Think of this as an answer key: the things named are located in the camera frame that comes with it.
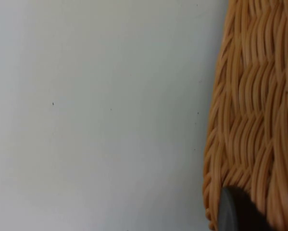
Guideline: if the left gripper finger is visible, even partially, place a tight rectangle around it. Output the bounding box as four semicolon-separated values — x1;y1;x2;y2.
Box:
218;186;278;231

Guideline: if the pale brown wicker basket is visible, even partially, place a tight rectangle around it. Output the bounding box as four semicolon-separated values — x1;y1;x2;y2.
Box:
202;0;288;231

